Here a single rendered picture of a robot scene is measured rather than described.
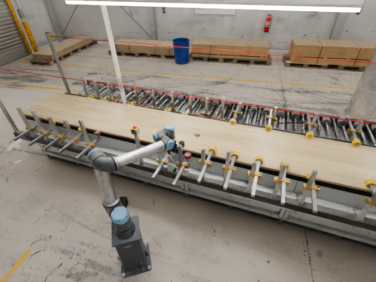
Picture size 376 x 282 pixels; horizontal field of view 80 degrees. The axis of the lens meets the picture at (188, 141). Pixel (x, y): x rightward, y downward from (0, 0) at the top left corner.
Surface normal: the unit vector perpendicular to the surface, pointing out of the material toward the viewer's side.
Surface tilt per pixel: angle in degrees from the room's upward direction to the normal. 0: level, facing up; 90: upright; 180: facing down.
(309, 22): 90
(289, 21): 90
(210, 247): 0
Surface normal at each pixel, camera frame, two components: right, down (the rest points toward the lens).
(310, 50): -0.24, 0.60
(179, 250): -0.02, -0.79
